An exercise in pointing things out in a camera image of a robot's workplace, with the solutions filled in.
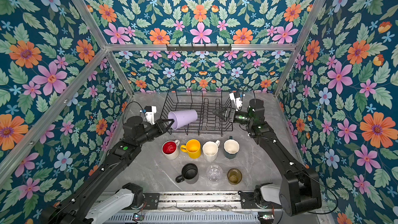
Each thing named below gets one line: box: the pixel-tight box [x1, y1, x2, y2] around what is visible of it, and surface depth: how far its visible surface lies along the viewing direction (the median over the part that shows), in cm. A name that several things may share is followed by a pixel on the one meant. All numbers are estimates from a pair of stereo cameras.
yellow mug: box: [180, 138, 202, 160], surface depth 86 cm
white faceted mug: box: [202, 140, 221, 162], surface depth 84 cm
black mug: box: [175, 163, 199, 185], surface depth 78 cm
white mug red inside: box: [161, 139, 180, 160], surface depth 87 cm
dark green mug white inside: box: [223, 135, 240, 160], surface depth 84 cm
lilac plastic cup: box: [167, 109, 198, 130], surface depth 74 cm
